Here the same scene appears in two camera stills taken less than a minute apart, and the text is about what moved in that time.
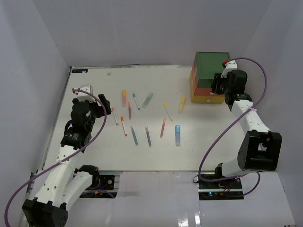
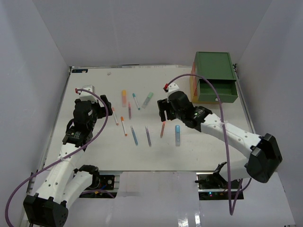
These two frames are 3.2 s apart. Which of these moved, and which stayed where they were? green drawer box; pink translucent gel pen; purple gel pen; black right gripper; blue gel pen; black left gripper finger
Moved: green drawer box; black right gripper
Stayed: purple gel pen; black left gripper finger; pink translucent gel pen; blue gel pen
